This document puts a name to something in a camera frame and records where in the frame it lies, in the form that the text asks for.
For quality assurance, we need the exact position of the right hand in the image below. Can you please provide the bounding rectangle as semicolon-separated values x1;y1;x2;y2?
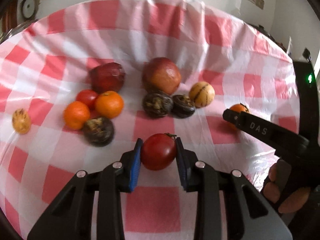
261;159;311;214

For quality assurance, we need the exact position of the large pomegranate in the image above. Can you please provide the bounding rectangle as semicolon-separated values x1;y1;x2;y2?
142;57;181;95

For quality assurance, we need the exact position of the red white checkered tablecloth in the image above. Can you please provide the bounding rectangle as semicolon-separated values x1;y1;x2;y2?
1;0;299;239

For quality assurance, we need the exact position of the large orange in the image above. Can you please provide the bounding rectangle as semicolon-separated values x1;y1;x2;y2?
228;103;250;131

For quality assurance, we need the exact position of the large red tomato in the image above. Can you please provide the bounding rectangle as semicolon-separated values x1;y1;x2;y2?
140;133;177;171

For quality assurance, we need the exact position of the large yellow striped melon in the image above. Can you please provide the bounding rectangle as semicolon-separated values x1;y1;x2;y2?
189;81;215;108

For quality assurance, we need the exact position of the round wall gauge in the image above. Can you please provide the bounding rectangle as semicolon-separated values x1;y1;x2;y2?
20;0;40;21

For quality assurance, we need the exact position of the dark red apple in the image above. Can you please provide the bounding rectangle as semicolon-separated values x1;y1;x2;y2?
89;62;125;94

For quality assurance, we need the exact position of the small yellow striped melon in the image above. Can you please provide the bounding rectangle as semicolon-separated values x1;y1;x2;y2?
12;108;31;134

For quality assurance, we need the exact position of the dark mangosteen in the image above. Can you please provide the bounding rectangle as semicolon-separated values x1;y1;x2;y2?
171;94;196;118
142;92;173;119
82;116;115;147

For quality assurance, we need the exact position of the small orange mandarin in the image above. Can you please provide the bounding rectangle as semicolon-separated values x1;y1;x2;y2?
95;91;124;119

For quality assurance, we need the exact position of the dark mangosteen front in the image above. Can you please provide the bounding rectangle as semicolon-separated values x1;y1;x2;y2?
82;116;115;147

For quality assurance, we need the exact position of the small red tomato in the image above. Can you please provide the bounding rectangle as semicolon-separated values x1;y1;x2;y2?
75;89;98;110

